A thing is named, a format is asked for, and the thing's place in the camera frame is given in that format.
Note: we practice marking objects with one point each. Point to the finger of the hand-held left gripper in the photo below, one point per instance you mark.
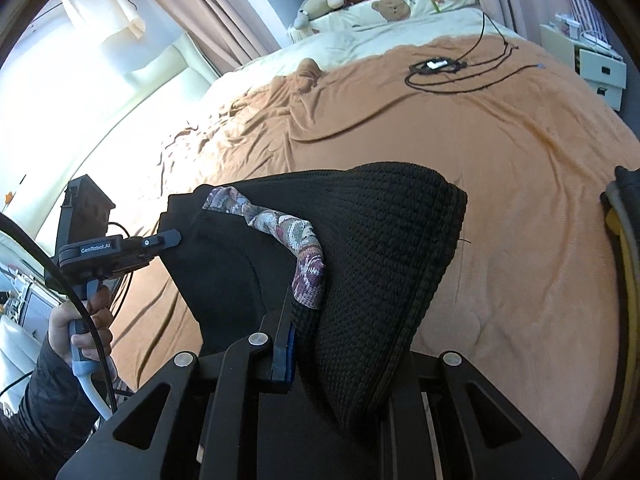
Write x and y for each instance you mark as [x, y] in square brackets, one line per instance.
[160, 240]

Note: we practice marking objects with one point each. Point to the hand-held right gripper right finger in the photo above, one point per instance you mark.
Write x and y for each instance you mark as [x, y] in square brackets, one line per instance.
[405, 435]

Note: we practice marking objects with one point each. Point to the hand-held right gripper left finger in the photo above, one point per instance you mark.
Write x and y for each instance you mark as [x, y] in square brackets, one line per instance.
[290, 355]

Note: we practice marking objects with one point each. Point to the black knit cardigan paisley trim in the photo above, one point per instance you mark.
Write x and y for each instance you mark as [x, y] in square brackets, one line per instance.
[380, 240]

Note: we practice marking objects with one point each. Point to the person's left forearm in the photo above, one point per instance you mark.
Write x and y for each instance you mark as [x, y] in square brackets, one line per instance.
[40, 410]

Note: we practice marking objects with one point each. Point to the person's left hand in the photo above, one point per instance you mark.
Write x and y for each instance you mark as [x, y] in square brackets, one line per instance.
[62, 330]

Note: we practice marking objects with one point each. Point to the cream padded headboard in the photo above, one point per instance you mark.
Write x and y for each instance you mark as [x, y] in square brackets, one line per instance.
[165, 75]

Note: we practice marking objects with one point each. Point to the beige plush toy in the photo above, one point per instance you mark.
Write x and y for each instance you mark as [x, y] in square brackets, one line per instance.
[320, 5]

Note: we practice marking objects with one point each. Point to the orange blanket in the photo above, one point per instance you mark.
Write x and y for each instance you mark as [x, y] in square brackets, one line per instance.
[500, 160]

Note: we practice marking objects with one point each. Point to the small black device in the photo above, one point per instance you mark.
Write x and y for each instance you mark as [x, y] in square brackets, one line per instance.
[435, 65]

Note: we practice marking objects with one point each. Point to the bear print pillow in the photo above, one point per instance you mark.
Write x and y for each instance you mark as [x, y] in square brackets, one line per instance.
[395, 7]

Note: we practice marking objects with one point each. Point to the dark cloth with yellow trim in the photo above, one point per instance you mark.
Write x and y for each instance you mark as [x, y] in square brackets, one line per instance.
[627, 180]

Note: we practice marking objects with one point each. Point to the white drawer cabinet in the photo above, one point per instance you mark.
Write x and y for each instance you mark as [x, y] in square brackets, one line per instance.
[600, 70]

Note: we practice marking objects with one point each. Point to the striped gift bag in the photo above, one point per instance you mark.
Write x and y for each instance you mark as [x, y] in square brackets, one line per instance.
[587, 5]

